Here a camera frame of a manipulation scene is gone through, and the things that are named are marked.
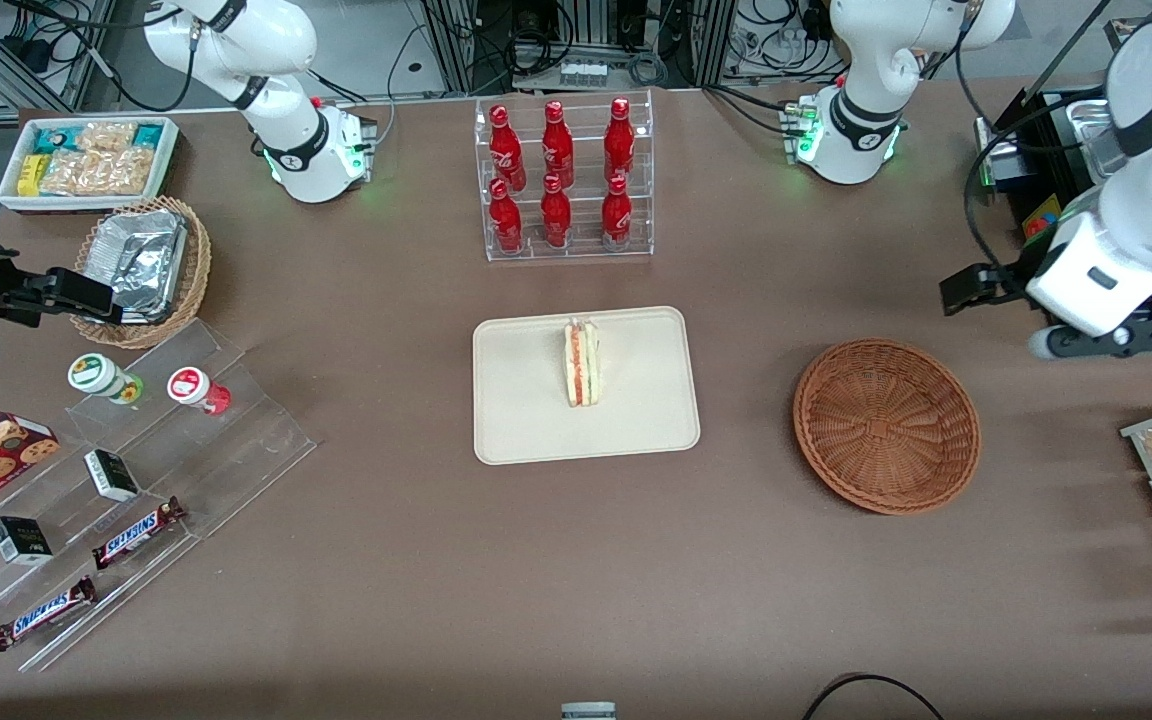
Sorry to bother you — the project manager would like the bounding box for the triangular sandwich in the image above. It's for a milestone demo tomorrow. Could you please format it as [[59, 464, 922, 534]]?
[[562, 317, 603, 409]]

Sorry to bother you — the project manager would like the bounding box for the light tan wicker basket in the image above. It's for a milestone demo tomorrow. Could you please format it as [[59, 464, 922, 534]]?
[[69, 195, 213, 351]]

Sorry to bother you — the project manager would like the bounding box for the brown round wicker basket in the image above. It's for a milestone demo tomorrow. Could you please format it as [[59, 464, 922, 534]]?
[[792, 337, 983, 517]]

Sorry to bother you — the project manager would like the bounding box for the beige plastic tray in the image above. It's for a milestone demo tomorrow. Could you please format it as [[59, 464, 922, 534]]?
[[472, 305, 702, 467]]

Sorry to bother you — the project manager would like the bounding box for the aluminium foil container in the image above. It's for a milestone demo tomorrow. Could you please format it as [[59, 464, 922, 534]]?
[[84, 208, 189, 324]]

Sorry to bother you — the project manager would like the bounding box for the green lid white cup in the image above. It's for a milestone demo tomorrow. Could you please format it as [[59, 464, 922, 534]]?
[[67, 353, 145, 405]]

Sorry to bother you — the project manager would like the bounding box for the white rectangular snack bin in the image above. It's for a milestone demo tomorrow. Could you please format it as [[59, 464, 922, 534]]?
[[0, 115, 181, 214]]

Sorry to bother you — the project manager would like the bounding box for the large clear cookie bag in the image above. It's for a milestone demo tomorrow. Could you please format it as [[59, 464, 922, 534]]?
[[39, 146, 158, 198]]

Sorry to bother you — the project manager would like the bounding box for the steel pan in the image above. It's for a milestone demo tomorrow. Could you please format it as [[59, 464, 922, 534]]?
[[1066, 95, 1127, 181]]

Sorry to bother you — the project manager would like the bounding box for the black machine with yellow panel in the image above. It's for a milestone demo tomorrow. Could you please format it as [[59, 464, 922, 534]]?
[[974, 15, 1152, 351]]

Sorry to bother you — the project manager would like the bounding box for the red lid white cup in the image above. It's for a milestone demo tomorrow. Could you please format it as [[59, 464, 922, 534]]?
[[167, 367, 232, 416]]

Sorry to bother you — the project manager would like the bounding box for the small black box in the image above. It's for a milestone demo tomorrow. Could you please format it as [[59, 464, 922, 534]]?
[[83, 449, 141, 503], [0, 516, 54, 567]]

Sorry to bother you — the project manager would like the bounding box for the clear acrylic stepped shelf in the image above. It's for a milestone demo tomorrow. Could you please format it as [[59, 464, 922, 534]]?
[[0, 318, 317, 673]]

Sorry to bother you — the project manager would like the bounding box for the snickers chocolate bar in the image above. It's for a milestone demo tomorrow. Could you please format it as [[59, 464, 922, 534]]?
[[91, 497, 187, 571], [0, 576, 98, 653]]

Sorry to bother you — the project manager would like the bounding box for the red cola bottle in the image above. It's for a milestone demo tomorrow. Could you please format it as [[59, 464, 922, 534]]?
[[541, 174, 573, 250], [541, 100, 575, 189], [488, 178, 524, 256], [603, 97, 636, 186], [601, 175, 634, 253], [488, 104, 527, 193]]

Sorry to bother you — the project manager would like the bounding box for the clear acrylic bottle rack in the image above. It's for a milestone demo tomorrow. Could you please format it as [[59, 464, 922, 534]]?
[[474, 88, 655, 263]]

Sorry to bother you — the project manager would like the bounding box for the black cable loop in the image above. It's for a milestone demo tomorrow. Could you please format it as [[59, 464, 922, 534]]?
[[801, 673, 947, 720]]

